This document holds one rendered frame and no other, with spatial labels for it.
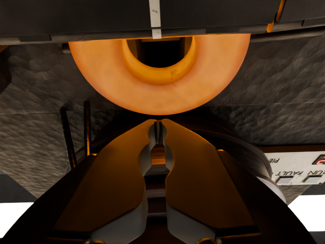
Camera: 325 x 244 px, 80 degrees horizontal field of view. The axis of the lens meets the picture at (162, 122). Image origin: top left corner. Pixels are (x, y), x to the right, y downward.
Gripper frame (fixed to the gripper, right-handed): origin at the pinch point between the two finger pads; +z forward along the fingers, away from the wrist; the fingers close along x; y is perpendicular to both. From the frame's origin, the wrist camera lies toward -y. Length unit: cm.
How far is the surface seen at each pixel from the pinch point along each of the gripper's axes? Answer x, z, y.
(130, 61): -2.9, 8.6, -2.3
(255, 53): 12.1, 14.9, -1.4
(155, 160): -1.1, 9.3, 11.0
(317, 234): 449, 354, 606
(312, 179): 42, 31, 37
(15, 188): -591, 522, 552
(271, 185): 16.5, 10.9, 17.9
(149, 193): -2.3, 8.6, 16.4
